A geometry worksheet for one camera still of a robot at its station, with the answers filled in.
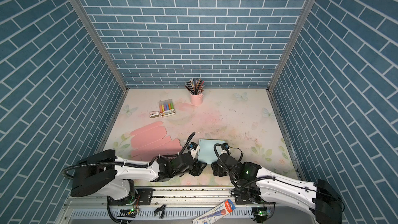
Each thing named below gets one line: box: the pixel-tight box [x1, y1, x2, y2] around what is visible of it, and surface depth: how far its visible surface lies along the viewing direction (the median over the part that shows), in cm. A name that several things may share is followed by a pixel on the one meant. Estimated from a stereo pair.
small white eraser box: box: [149, 110, 160, 119], surface depth 105 cm
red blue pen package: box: [191, 198, 236, 224], surface depth 70 cm
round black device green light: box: [251, 206, 269, 223], surface depth 72 cm
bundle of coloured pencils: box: [184, 78, 205, 95], surface depth 107 cm
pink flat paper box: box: [130, 121, 183, 162], surface depth 96 cm
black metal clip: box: [153, 204, 166, 220], surface depth 71 cm
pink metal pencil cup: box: [190, 92, 204, 106], surface depth 113 cm
